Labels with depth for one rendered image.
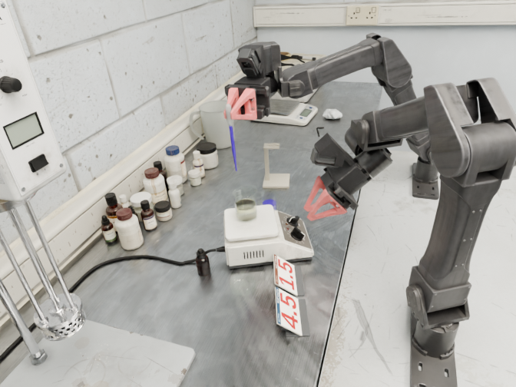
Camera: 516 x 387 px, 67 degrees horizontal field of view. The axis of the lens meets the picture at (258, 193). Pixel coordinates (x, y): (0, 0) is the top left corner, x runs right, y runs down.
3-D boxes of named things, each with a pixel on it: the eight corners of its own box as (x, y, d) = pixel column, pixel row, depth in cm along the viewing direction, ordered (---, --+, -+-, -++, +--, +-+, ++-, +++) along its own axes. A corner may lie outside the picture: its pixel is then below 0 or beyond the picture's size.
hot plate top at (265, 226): (272, 206, 96) (272, 203, 96) (279, 236, 86) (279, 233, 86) (224, 211, 96) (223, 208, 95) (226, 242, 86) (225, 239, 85)
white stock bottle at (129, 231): (131, 253, 97) (121, 220, 91) (117, 246, 99) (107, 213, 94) (148, 241, 100) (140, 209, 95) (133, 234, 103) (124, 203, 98)
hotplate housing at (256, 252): (302, 227, 102) (302, 202, 97) (314, 261, 90) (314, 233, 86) (217, 236, 100) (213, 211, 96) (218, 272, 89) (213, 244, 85)
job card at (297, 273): (300, 266, 89) (300, 253, 87) (304, 296, 81) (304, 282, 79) (273, 267, 89) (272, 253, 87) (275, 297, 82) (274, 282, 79)
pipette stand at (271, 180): (289, 175, 125) (289, 138, 118) (289, 188, 118) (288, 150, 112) (265, 175, 126) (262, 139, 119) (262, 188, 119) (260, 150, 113)
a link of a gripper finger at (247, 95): (239, 100, 76) (259, 85, 83) (207, 97, 79) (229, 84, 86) (243, 132, 80) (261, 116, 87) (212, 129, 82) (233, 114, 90)
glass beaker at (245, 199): (246, 228, 89) (243, 198, 85) (230, 219, 92) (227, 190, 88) (265, 216, 92) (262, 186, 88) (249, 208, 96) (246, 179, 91)
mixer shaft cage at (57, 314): (96, 312, 63) (41, 176, 49) (66, 347, 57) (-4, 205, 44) (63, 303, 65) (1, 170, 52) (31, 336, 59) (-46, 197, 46)
